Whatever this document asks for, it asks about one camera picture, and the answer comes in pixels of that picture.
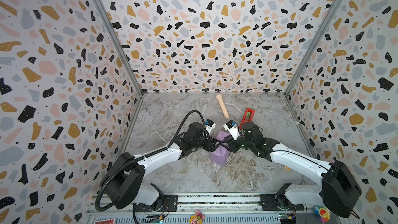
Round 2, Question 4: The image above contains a pink wrapping paper sheet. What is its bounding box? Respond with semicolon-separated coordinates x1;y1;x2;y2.
209;131;231;166

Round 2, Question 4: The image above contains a red tape dispenser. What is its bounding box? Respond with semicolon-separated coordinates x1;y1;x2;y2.
239;108;255;129

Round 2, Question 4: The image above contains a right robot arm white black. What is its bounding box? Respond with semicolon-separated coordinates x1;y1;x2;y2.
224;120;362;218

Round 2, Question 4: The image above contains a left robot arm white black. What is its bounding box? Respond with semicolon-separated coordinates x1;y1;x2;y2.
95;120;217;212

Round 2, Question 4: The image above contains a beige toy microphone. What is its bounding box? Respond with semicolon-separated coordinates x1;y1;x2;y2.
216;93;230;120

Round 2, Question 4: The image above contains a pink yellow flower toy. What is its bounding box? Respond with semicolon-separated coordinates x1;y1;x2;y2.
189;210;205;224

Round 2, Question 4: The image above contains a rainbow flower toy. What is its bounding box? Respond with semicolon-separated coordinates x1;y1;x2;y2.
314;206;331;224

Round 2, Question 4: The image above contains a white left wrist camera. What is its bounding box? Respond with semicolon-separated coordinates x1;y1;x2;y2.
204;119;216;135

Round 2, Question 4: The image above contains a black corrugated cable hose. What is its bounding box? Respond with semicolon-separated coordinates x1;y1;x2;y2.
94;109;207;212

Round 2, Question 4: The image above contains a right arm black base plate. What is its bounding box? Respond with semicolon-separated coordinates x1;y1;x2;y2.
259;194;305;212

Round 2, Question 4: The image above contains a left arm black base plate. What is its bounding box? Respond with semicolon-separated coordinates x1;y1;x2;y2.
133;195;178;213

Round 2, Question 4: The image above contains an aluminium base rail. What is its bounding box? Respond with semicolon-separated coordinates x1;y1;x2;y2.
85;191;352;224

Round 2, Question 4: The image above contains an aluminium corner post right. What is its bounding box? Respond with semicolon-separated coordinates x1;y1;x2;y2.
284;0;343;98

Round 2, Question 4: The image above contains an aluminium corner post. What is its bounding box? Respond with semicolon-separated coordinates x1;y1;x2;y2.
284;0;343;98
92;0;143;98

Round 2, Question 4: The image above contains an aluminium corner post left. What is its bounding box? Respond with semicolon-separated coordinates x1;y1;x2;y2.
92;0;143;98

